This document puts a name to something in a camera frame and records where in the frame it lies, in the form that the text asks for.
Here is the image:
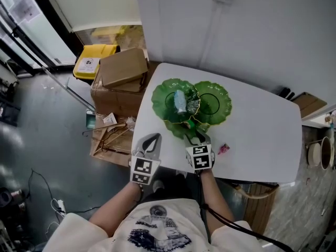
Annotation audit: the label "grey round bin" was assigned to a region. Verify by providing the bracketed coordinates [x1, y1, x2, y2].
[0, 186, 13, 207]

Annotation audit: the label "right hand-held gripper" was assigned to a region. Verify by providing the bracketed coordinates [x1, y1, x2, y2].
[183, 129, 216, 177]

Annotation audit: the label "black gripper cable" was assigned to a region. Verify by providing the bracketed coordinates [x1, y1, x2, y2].
[201, 203, 295, 252]

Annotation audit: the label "paper notice on glass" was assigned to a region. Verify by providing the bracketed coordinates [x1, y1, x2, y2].
[9, 0, 41, 25]

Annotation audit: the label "black devices by wall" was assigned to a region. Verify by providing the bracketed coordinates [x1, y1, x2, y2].
[278, 87, 296, 101]

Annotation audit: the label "person's white printed shirt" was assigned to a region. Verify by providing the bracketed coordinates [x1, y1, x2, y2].
[43, 198, 263, 252]

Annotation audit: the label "plush toys on counter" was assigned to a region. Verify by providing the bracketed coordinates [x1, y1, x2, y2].
[325, 110, 336, 127]

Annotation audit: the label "pink small packet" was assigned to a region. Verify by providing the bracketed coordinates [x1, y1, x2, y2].
[217, 143, 231, 156]

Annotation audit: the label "flat cardboard box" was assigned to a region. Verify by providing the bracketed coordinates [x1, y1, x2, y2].
[99, 47, 150, 89]

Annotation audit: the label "small beige round basket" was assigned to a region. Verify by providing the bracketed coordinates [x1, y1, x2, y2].
[307, 142, 322, 167]

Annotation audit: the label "yellow plastic bin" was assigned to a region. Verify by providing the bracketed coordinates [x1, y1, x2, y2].
[72, 44, 121, 80]

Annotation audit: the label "person's left forearm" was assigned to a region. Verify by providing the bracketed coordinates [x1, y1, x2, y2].
[89, 182, 144, 237]

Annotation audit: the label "person's left white shoe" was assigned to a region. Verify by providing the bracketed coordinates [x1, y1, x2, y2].
[152, 179, 165, 193]

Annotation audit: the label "wooden clothes hangers bundle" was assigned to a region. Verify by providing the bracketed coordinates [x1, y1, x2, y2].
[82, 122, 134, 154]

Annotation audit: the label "large cardboard box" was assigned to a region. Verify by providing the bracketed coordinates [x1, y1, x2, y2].
[90, 61, 158, 120]

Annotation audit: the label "green three-tier glass dish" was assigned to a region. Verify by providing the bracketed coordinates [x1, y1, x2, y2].
[151, 78, 233, 140]

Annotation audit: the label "wooden chair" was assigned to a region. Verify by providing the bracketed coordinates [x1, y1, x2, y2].
[230, 182, 279, 201]

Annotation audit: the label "beige round tub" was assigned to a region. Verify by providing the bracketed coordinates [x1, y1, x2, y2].
[320, 136, 334, 170]

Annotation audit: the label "metal pole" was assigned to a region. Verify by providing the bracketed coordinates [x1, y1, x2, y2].
[41, 66, 95, 112]

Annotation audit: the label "white power strip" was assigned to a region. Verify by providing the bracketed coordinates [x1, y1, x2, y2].
[51, 198, 66, 215]

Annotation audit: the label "light blue small packet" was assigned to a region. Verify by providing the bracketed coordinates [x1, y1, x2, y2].
[173, 89, 187, 115]

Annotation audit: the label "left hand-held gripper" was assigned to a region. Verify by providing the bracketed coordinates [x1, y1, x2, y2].
[128, 133, 162, 185]

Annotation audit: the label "grey-green dustpan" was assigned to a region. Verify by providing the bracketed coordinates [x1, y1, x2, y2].
[85, 109, 97, 130]

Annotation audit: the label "leaning cardboard sheet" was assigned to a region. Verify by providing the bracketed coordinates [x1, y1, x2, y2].
[291, 92, 328, 120]

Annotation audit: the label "white paper tag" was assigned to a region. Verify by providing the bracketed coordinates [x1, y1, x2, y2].
[102, 112, 118, 125]

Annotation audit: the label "person's right forearm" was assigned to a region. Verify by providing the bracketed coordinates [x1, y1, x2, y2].
[199, 171, 236, 243]

